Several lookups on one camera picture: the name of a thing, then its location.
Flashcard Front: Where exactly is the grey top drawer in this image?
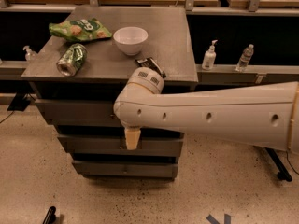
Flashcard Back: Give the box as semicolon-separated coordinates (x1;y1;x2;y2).
36;99;121;127

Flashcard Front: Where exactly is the grey drawer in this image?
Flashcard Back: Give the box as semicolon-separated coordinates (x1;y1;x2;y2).
58;134;182;157
36;99;121;127
72;161;178;179

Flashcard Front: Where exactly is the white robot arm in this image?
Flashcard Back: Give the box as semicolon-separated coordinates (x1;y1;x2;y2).
114;67;299;154

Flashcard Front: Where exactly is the grey bottom drawer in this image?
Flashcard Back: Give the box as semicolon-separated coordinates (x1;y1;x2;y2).
72;161;178;179

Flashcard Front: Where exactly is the grey middle drawer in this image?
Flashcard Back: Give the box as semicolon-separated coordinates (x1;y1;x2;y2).
58;134;182;157

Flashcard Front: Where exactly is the grey drawer cabinet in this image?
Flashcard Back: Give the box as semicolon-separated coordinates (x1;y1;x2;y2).
22;7;198;165

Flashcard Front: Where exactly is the white bowl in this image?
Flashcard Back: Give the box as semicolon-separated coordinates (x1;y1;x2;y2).
113;27;149;56

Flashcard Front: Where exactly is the green soda can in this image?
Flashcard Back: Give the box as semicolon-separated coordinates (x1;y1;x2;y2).
56;43;87;77

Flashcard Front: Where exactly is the white pump sanitizer bottle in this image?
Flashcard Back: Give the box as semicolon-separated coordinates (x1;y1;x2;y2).
202;40;217;70

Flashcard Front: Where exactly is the black box under shelf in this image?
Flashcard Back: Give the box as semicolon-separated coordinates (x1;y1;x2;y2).
7;92;31;111

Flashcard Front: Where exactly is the black object on floor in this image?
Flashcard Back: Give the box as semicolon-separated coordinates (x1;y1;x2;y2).
42;206;56;224

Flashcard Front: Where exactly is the green chip bag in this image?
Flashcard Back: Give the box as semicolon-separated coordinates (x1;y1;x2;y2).
49;18;112;42

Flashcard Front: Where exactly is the small pump bottle left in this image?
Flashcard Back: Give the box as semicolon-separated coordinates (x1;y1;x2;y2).
23;46;37;62

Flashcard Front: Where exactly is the clear water bottle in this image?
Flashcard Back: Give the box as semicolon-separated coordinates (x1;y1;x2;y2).
235;44;254;72

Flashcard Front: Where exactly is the black wheeled stand base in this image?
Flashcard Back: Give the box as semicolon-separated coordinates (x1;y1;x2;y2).
266;148;292;182

